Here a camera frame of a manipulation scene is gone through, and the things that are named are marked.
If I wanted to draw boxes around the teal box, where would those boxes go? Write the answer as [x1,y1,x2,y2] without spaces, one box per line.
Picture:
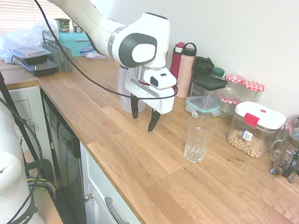
[56,30,95,59]

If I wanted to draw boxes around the black meal container clear lid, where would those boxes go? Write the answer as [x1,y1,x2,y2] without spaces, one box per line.
[14,57,60,80]
[6,44,52,68]

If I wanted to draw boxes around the green clamp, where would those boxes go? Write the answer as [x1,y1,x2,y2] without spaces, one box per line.
[19,156,59,188]

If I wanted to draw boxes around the white plastic bag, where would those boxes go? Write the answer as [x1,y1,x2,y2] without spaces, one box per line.
[0,15,61,68]

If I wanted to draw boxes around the metal drawer handle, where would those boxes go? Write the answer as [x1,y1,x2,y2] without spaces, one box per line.
[102,196,133,224]

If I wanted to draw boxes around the glass container teal lid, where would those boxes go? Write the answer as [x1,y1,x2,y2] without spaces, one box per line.
[184,94,224,120]

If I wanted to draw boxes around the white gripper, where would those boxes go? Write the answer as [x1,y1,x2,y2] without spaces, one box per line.
[120,67,178,135]

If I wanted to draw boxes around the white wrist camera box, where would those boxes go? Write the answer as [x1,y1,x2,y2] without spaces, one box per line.
[142,70,179,92]

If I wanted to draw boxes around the glass french press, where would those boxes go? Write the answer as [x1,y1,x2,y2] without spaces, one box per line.
[268,120,299,184]

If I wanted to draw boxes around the jar with white red lid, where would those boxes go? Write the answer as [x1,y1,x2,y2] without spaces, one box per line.
[224,100,289,161]

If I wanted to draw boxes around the white cabinet with handle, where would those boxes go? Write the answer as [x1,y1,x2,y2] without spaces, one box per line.
[71,141,162,224]

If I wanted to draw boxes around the square container black lid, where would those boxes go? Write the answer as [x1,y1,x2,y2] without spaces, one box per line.
[189,74,229,103]

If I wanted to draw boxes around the small dark jar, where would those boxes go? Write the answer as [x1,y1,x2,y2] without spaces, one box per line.
[71,21,84,34]

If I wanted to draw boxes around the small glass jar red-checked lid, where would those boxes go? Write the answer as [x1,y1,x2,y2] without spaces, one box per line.
[217,94,240,121]

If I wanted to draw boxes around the clear plastic pitcher blue lid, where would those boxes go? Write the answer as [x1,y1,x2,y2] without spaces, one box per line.
[114,65,150,114]

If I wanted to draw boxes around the window blinds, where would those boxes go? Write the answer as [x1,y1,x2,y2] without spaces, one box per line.
[0,0,95,50]

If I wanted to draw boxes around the grey cutlery basket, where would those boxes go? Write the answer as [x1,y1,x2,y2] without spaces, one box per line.
[38,30,76,74]

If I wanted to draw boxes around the jar with green lid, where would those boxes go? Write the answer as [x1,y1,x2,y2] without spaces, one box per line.
[209,66,227,82]

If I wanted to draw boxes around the clear glass tumbler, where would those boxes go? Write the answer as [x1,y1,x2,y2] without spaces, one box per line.
[183,114,219,165]

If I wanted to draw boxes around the pink bottle black cap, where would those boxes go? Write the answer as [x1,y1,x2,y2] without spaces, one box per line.
[174,41,199,100]

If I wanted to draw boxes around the black dishwasher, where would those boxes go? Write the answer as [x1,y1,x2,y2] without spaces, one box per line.
[27,88,101,224]

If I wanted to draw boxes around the clear zip bag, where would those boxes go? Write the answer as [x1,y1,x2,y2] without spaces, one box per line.
[80,44,108,61]

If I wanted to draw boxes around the red water bottle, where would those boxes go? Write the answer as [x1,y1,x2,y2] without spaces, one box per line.
[169,41,186,80]

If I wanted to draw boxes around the bundle of coloured wires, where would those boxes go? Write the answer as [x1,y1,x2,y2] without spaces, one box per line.
[24,176,60,202]

